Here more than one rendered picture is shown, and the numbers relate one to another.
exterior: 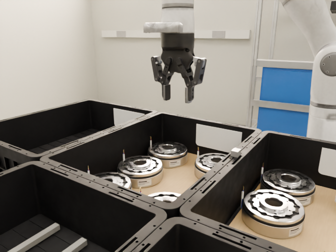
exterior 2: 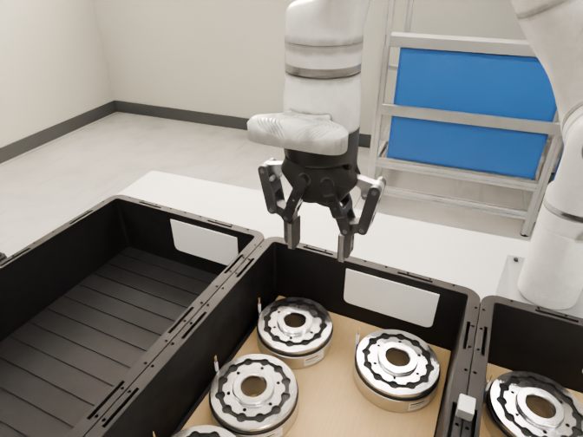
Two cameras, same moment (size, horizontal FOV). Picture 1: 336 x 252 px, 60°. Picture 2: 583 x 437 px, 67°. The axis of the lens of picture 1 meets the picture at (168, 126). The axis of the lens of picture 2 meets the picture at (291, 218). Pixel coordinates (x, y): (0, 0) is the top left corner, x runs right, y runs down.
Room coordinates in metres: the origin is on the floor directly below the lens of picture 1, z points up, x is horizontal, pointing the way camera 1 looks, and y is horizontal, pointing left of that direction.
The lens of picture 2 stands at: (0.28, 0.07, 1.30)
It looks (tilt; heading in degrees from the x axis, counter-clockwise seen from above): 32 degrees down; 352
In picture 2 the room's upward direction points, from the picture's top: straight up
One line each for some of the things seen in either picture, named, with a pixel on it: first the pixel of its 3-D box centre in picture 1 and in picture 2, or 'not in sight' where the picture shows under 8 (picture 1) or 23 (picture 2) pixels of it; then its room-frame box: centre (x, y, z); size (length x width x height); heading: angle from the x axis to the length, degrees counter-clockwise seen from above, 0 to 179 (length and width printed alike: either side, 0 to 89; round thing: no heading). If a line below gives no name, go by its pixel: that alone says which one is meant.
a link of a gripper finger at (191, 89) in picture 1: (193, 90); (355, 238); (0.66, -0.06, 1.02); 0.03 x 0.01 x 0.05; 57
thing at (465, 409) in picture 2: (235, 152); (465, 407); (0.50, -0.13, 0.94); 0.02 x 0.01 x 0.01; 146
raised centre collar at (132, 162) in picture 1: (140, 163); (253, 387); (0.61, 0.06, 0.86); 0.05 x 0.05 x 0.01
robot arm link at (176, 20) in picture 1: (173, 18); (315, 97); (0.67, -0.01, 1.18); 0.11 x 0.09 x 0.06; 147
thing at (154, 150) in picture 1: (167, 149); (294, 323); (0.70, 0.00, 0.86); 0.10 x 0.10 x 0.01
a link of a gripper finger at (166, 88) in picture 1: (166, 92); (294, 232); (0.70, 0.00, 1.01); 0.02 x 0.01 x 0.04; 147
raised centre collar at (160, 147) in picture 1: (167, 147); (294, 321); (0.70, 0.00, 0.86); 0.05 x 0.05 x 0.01
